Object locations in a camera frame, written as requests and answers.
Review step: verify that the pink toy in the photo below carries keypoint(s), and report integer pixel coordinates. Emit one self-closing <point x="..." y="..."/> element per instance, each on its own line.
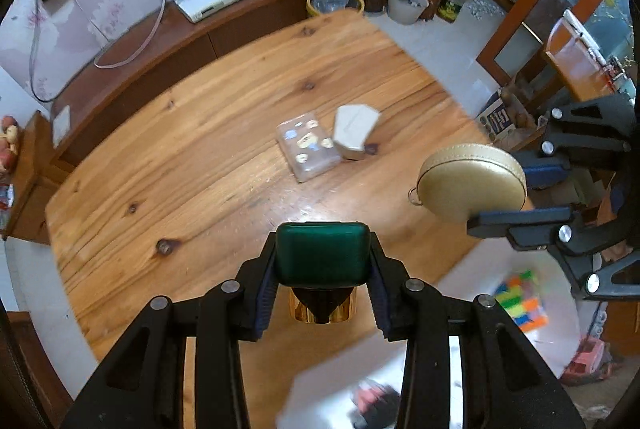
<point x="587" y="359"/>

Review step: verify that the long wooden cabinet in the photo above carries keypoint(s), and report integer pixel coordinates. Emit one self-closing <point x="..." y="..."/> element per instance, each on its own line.
<point x="200" y="36"/>

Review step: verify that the clear box with stickers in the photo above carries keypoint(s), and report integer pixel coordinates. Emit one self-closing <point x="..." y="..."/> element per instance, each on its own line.
<point x="307" y="149"/>

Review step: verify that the colourful toy blocks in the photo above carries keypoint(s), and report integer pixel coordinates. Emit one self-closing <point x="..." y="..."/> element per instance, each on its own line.
<point x="520" y="304"/>

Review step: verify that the beige rounded case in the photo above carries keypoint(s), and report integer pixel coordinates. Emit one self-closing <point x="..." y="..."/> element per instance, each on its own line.
<point x="352" y="129"/>

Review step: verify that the wooden chair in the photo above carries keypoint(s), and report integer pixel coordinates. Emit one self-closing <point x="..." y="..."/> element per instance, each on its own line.
<point x="575" y="59"/>

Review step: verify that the black and red item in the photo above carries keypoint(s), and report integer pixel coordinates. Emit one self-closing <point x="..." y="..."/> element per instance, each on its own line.
<point x="372" y="401"/>

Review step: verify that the yellow-rimmed trash bin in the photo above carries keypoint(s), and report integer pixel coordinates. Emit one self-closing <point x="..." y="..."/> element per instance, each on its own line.
<point x="332" y="1"/>

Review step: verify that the printed cardboard box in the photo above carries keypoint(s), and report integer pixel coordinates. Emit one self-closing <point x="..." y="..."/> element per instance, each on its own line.
<point x="495" y="119"/>

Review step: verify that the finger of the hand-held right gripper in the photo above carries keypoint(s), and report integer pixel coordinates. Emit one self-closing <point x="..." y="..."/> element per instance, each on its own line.
<point x="545" y="172"/>
<point x="520" y="221"/>

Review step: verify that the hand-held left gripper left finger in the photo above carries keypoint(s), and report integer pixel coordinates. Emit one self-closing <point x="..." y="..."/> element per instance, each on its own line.
<point x="265" y="294"/>

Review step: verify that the gold round leather case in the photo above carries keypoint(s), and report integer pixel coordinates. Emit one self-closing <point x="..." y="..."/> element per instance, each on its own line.
<point x="470" y="184"/>

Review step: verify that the dark oil bottle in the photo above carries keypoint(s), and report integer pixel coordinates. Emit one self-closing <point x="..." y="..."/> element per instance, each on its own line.
<point x="450" y="6"/>

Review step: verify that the monkey plush toy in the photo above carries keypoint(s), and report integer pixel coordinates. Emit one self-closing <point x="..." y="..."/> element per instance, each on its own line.
<point x="9" y="134"/>

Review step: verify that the white bucket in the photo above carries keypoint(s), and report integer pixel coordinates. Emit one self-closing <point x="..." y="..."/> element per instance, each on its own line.
<point x="405" y="9"/>

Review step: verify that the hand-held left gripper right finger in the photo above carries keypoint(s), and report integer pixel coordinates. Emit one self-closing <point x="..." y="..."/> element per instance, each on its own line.
<point x="378" y="299"/>

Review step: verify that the small wooden side cabinet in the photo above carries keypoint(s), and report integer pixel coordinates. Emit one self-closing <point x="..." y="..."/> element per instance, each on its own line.
<point x="30" y="189"/>

